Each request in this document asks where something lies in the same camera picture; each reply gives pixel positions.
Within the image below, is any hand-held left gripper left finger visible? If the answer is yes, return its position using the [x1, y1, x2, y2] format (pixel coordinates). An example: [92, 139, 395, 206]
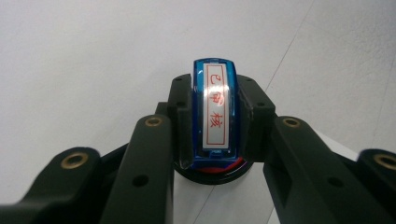
[155, 73, 194, 171]

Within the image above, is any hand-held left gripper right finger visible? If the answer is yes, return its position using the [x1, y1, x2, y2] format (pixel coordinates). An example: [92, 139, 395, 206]
[234, 74, 278, 163]

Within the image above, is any blue stamp with white label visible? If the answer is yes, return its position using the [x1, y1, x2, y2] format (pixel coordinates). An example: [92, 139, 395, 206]
[191, 57, 241, 171]

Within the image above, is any round red ink pad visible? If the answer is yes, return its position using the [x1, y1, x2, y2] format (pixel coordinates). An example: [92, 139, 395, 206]
[173, 157, 254, 186]

